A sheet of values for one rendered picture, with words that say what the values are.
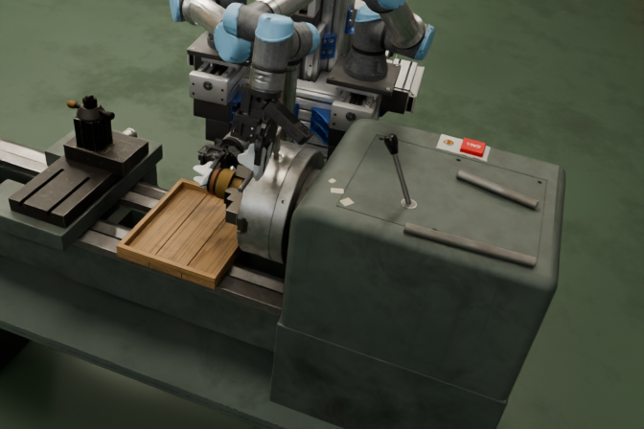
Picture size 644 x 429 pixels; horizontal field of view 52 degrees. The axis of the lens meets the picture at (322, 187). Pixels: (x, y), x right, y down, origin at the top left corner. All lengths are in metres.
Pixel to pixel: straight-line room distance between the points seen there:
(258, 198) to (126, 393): 1.28
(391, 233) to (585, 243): 2.44
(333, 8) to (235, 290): 1.09
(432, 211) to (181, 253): 0.74
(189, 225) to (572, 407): 1.74
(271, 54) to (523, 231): 0.68
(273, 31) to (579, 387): 2.15
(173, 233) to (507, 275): 0.98
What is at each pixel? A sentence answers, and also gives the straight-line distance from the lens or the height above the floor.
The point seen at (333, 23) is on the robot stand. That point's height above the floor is 1.26.
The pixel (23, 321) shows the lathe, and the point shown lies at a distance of 2.25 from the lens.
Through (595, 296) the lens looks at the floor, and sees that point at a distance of 3.48.
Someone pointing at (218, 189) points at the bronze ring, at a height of 1.09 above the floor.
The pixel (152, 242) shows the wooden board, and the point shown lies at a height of 0.88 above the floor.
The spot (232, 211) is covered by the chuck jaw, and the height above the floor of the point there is 1.11.
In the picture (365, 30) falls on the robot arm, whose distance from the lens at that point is 2.18.
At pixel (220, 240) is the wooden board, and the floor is 0.88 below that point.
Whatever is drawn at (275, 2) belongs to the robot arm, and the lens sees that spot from 1.59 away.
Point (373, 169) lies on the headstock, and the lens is 1.62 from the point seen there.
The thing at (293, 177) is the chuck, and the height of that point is 1.22.
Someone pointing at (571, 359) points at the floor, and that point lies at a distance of 3.13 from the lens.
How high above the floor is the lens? 2.15
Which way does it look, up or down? 36 degrees down
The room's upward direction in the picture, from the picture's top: 7 degrees clockwise
